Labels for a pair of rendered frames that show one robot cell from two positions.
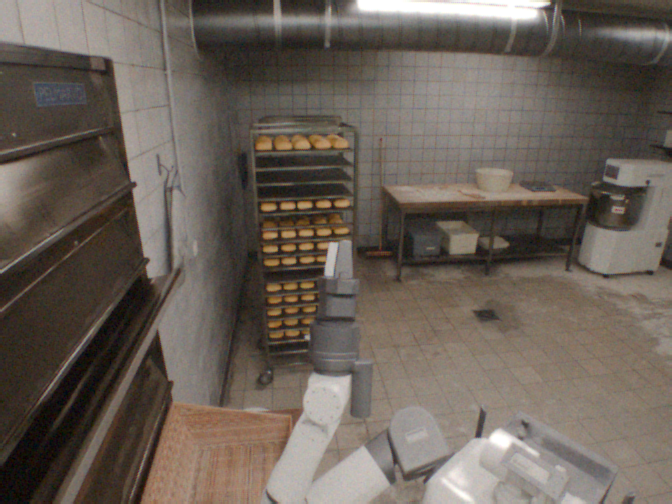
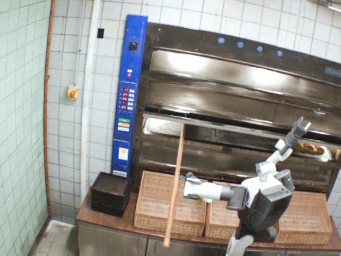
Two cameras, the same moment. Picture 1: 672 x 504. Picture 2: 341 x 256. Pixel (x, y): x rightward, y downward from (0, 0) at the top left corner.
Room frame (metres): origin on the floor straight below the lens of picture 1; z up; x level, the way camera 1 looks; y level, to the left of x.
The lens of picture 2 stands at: (0.09, -2.32, 2.54)
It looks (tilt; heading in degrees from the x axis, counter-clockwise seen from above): 24 degrees down; 98
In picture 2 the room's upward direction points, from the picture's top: 9 degrees clockwise
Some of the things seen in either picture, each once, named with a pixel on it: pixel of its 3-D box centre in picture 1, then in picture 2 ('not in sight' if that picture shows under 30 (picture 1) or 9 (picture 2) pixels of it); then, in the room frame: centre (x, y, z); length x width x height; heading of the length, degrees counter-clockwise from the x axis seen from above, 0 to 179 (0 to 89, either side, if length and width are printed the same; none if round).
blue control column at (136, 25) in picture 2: not in sight; (139, 102); (-0.77, 1.38, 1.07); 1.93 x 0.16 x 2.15; 97
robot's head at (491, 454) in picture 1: (518, 471); (266, 170); (0.43, -0.28, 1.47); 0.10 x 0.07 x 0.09; 40
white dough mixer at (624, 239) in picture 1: (622, 217); not in sight; (4.42, -3.36, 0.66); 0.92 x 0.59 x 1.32; 97
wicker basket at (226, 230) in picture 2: not in sight; (240, 212); (0.43, 0.32, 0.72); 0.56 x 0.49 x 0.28; 6
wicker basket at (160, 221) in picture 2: not in sight; (171, 203); (-0.16, 0.25, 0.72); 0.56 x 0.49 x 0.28; 8
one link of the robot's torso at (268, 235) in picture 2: not in sight; (257, 231); (0.51, -0.29, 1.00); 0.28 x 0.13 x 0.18; 7
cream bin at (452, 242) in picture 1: (455, 237); not in sight; (4.59, -1.42, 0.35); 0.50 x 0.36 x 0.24; 8
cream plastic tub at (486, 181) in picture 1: (493, 180); not in sight; (4.72, -1.84, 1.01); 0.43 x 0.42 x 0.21; 97
